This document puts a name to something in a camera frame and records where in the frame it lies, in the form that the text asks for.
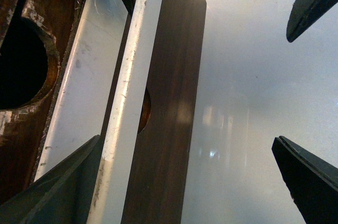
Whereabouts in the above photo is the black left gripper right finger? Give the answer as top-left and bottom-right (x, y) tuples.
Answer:
(271, 136), (337, 223)

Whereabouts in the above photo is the white plastic drawer handle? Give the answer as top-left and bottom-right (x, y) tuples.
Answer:
(34, 0), (162, 223)

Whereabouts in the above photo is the wooden drawer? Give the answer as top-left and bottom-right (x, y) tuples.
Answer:
(1, 0), (86, 202)
(121, 0), (206, 223)

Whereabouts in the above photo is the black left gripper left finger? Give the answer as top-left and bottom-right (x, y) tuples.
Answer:
(1, 135), (102, 223)

